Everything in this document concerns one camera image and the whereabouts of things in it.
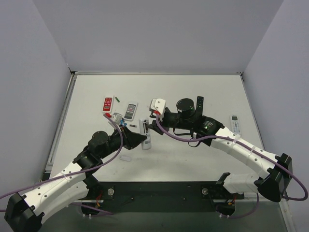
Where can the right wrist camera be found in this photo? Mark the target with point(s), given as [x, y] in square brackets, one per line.
[157, 105]

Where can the grey and white remote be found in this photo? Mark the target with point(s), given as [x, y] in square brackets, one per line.
[130, 111]

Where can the black slim remote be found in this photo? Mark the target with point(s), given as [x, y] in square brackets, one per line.
[199, 106]

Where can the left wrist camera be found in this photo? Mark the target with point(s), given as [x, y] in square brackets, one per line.
[115, 117]

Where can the white remote back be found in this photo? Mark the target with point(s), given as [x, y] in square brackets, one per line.
[143, 126]

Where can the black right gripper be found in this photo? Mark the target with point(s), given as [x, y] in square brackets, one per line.
[163, 121]

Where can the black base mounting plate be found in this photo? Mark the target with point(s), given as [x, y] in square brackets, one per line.
[159, 197]

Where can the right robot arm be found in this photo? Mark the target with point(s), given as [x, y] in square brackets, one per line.
[271, 173]

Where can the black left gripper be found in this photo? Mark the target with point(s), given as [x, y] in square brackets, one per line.
[126, 137]

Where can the white battery cover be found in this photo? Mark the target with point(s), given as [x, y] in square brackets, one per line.
[125, 158]

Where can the red and white remote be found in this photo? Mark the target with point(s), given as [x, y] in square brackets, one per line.
[107, 103]

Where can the aluminium table edge rail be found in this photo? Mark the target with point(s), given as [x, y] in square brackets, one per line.
[52, 154]

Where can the white air conditioner remote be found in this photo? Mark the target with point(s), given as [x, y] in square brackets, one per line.
[235, 124]

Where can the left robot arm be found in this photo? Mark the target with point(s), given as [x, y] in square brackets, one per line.
[28, 212]

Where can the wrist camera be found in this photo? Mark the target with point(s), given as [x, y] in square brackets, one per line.
[157, 105]
[115, 117]

